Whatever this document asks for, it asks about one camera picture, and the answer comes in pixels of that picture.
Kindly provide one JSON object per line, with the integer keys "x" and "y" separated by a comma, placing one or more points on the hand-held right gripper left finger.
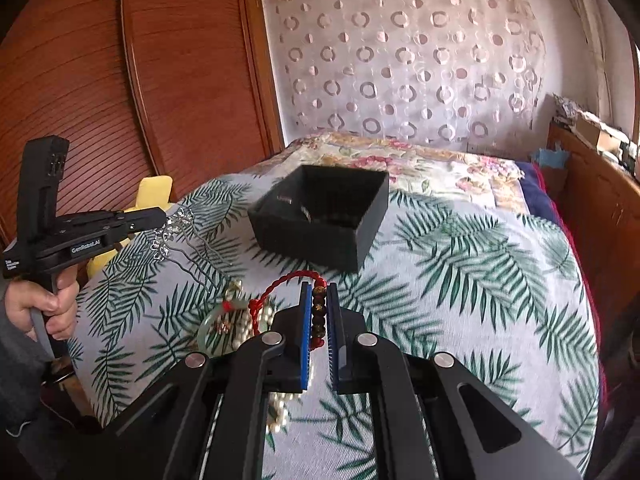
{"x": 303, "y": 336}

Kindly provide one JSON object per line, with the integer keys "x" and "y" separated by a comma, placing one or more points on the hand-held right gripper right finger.
{"x": 334, "y": 336}

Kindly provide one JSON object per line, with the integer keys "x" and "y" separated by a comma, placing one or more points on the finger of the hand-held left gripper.
{"x": 146, "y": 220}

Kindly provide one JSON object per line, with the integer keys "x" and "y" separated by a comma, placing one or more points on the black jewelry box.
{"x": 325, "y": 240}

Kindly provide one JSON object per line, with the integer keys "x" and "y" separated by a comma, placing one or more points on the person's left forearm grey sleeve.
{"x": 17, "y": 370}

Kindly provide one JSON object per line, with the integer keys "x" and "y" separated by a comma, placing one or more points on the person's left hand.
{"x": 30, "y": 307}

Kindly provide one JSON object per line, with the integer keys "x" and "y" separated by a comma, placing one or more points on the silver hair comb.
{"x": 170, "y": 234}

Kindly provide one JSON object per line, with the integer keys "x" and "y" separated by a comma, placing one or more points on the yellow plush toy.
{"x": 152, "y": 192}

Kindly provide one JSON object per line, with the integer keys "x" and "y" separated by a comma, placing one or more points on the small gold pendant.
{"x": 233, "y": 290}

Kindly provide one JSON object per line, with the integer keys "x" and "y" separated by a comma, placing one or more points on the pale green jade bangle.
{"x": 204, "y": 329}

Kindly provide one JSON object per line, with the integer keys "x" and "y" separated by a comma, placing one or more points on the wooden wardrobe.
{"x": 190, "y": 85}

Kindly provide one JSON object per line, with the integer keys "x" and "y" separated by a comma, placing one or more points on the green leaf print blanket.
{"x": 475, "y": 290}

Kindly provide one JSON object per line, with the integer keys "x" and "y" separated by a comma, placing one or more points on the floral print blanket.
{"x": 450, "y": 165}

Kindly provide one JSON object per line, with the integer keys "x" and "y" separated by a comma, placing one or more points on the dark blue red-trimmed blanket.
{"x": 539, "y": 191}

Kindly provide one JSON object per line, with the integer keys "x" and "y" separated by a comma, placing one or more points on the blue paper piece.
{"x": 550, "y": 157}

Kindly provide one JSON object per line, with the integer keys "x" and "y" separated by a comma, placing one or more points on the circle pattern sheer curtain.
{"x": 400, "y": 60}

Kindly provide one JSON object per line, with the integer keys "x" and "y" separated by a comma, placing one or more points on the wooden side cabinet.
{"x": 592, "y": 205}

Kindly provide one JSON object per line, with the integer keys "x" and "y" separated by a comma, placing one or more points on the cardboard box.
{"x": 597, "y": 132}

